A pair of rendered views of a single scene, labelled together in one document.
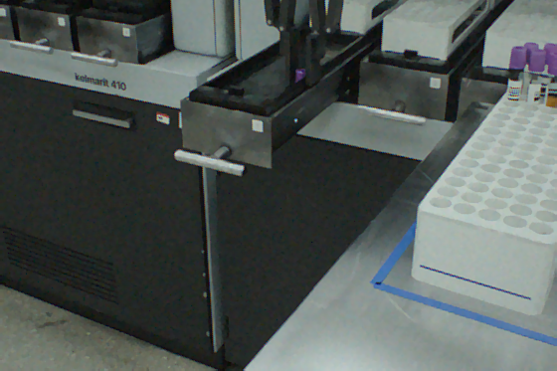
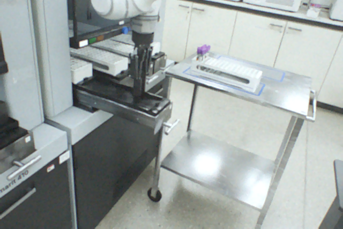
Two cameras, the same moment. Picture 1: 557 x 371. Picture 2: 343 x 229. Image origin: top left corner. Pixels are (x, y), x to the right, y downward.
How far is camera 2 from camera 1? 1.27 m
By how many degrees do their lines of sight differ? 82
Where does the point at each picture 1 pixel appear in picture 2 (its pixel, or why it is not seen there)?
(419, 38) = (122, 65)
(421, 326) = (267, 93)
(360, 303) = (265, 97)
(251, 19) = (57, 94)
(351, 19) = (89, 72)
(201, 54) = (31, 128)
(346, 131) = not seen: hidden behind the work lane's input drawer
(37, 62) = not seen: outside the picture
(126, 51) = (28, 150)
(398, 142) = not seen: hidden behind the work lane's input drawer
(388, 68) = (125, 78)
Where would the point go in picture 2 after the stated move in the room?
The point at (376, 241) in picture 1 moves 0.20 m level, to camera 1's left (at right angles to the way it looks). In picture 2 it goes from (243, 93) to (259, 120)
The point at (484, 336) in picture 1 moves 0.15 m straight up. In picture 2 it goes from (266, 89) to (276, 56)
